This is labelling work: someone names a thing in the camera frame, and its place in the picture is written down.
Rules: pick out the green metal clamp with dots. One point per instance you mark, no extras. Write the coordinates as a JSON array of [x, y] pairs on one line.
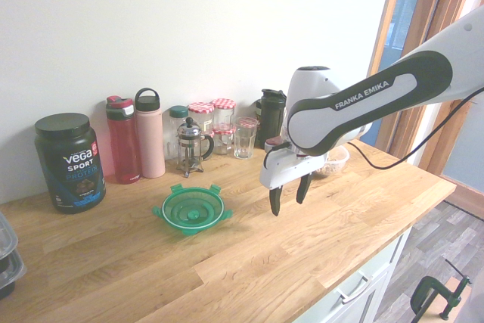
[[423, 292]]

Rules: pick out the pink water bottle black cap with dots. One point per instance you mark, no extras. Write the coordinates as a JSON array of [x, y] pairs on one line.
[[150, 141]]

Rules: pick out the wooden door frame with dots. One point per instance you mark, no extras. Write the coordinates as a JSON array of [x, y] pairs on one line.
[[438, 9]]

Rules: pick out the red water bottle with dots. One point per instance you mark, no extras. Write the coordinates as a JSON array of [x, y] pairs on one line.
[[123, 145]]

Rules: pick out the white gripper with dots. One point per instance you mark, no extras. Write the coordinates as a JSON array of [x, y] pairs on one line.
[[287, 169]]

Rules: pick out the clear plastic food container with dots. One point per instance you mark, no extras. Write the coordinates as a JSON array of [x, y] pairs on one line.
[[338, 160]]

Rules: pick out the pale green cabinet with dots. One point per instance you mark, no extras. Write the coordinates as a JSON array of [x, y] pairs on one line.
[[363, 300]]

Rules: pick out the black shaker bottle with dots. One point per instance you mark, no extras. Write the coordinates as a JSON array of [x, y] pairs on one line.
[[272, 115]]

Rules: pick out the clear jar green lid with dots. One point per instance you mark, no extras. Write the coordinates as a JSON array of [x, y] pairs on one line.
[[177, 122]]

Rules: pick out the green round container lid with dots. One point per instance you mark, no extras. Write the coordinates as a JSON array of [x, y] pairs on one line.
[[177, 221]]

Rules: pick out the black Vega protein tub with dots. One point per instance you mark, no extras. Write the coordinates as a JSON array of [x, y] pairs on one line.
[[70, 164]]

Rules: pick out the clear plastic tray container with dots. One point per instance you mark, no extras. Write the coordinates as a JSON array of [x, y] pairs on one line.
[[5, 236], [11, 270]]

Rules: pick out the tall jar red checkered lid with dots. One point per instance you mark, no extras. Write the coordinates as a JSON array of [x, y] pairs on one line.
[[202, 115], [224, 113]]

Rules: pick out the glass French press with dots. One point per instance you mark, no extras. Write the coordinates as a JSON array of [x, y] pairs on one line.
[[190, 145]]

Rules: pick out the clear drinking glass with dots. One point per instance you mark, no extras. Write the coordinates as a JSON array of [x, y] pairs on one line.
[[245, 141]]

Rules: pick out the small jar red checkered lid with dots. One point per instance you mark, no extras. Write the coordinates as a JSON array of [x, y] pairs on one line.
[[224, 141], [247, 122]]

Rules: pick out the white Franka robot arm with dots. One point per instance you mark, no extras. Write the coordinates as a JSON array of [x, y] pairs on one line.
[[340, 118]]

